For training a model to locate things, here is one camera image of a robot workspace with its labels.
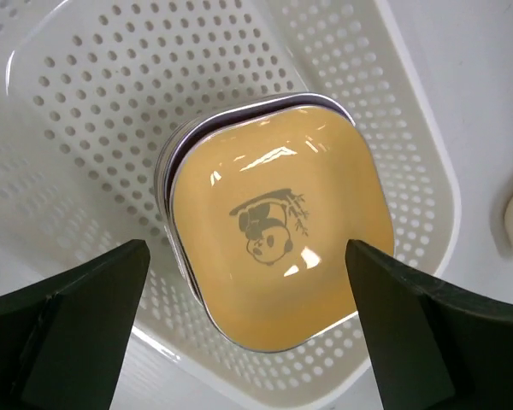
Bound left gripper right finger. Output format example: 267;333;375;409
345;240;513;409

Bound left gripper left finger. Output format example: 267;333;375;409
0;239;150;409

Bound yellow square plate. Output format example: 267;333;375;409
172;105;395;353

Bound purple square plate back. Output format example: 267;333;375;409
154;91;356;303

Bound white perforated plastic bin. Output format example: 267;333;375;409
0;1;461;409

